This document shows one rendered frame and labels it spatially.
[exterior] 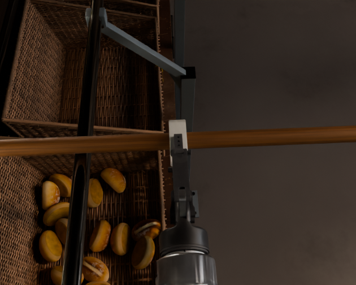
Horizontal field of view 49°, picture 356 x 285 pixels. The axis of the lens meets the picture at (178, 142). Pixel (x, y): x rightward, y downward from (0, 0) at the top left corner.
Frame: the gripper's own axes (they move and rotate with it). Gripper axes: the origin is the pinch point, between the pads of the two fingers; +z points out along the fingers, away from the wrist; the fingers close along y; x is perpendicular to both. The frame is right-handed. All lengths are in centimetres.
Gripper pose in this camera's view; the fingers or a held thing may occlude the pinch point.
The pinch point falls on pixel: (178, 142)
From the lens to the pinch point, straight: 69.5
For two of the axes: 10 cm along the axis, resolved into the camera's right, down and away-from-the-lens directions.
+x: 10.0, -0.4, 0.3
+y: 0.0, 5.3, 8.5
